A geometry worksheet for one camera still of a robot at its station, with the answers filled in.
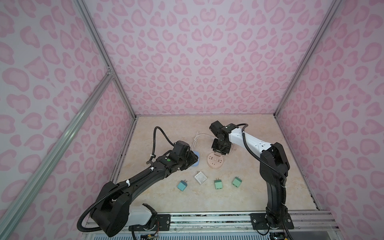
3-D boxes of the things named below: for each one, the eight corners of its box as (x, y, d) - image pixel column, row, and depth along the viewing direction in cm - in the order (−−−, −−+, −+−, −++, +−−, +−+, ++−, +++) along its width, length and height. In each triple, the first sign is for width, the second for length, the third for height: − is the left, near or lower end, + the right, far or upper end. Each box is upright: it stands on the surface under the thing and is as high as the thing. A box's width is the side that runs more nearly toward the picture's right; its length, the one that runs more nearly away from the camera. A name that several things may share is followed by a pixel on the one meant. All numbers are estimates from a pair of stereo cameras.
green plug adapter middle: (214, 189, 86) (215, 188, 84) (214, 179, 90) (214, 178, 88) (222, 189, 86) (223, 188, 84) (221, 179, 90) (221, 178, 88)
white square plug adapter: (200, 184, 88) (200, 182, 85) (195, 178, 90) (194, 175, 87) (206, 179, 89) (206, 177, 87) (200, 173, 92) (201, 170, 89)
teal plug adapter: (177, 188, 86) (176, 186, 85) (182, 179, 90) (182, 178, 88) (183, 192, 85) (182, 190, 83) (188, 183, 88) (188, 181, 86)
